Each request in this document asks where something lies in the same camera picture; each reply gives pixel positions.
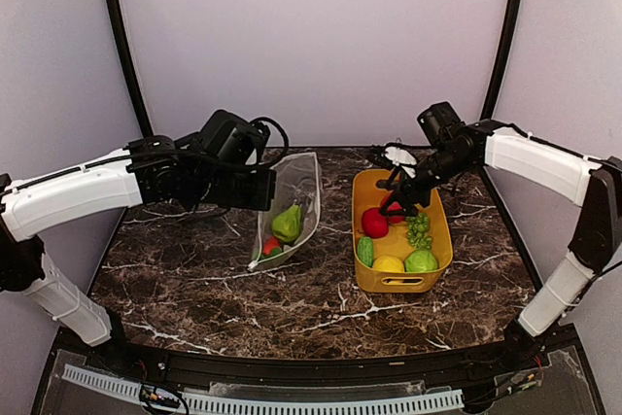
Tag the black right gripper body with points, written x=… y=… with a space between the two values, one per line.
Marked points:
x=448 y=167

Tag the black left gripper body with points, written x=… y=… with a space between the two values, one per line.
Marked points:
x=224 y=188

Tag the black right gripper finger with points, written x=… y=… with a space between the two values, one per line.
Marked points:
x=399 y=203
x=392 y=181

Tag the yellow plastic basket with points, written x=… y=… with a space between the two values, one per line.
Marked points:
x=365 y=195

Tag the clear dotted zip top bag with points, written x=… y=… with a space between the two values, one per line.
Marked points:
x=298 y=181

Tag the green toy chayote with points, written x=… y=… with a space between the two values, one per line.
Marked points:
x=287 y=226

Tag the orange toy carrot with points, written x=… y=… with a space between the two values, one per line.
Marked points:
x=272 y=247

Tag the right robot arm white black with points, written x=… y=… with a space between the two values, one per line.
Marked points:
x=593 y=185

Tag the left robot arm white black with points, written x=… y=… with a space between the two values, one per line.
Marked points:
x=31 y=207

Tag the red toy radish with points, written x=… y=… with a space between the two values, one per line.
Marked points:
x=393 y=217

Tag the green toy grapes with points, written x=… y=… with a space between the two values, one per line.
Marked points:
x=418 y=233

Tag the small right wrist webcam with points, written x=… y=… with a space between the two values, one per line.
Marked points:
x=392 y=156

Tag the red toy apple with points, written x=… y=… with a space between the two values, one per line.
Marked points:
x=374 y=224

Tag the green toy guava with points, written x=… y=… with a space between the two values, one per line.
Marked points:
x=420 y=261

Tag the green toy cucumber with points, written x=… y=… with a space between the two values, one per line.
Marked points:
x=365 y=251

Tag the yellow toy lemon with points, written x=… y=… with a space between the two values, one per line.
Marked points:
x=389 y=264

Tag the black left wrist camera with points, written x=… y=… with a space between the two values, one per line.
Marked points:
x=229 y=138

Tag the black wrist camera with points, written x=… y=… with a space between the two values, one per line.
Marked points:
x=229 y=138
x=440 y=123

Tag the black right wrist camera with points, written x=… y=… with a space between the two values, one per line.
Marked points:
x=440 y=123

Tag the black right frame post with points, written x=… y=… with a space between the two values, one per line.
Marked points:
x=510 y=17

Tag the black frame post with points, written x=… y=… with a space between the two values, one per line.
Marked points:
x=510 y=17
x=128 y=67

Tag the black front rail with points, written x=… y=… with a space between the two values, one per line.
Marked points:
x=188 y=369

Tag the black left frame post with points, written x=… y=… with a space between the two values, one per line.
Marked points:
x=128 y=67

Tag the white slotted cable duct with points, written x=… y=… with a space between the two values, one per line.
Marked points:
x=229 y=398

